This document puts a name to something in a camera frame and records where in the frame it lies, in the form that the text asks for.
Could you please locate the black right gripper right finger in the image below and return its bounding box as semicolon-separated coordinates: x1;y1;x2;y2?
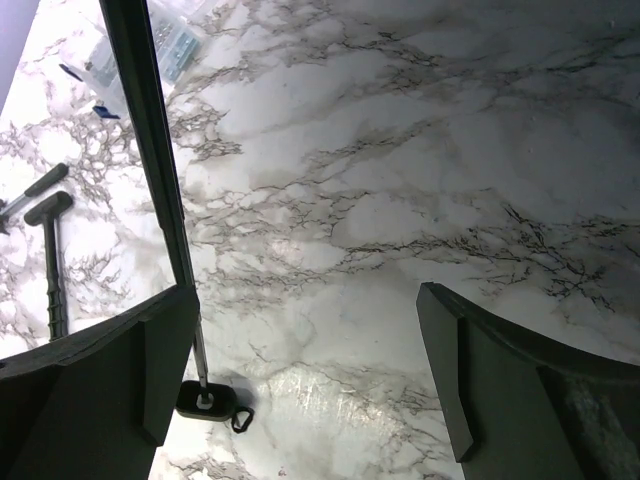
416;282;639;479

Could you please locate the dark green folding umbrella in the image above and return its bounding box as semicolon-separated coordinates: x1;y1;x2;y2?
98;0;255;434

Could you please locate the clear plastic screw organizer box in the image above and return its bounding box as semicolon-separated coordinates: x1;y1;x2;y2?
59;1;210;119

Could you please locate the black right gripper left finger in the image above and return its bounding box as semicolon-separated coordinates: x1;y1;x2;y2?
1;286;196;480

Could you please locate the black rubber mallet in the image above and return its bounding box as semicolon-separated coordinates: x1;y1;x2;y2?
24;191;73;341

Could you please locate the small steel claw hammer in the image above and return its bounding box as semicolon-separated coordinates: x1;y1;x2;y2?
1;163;69;235

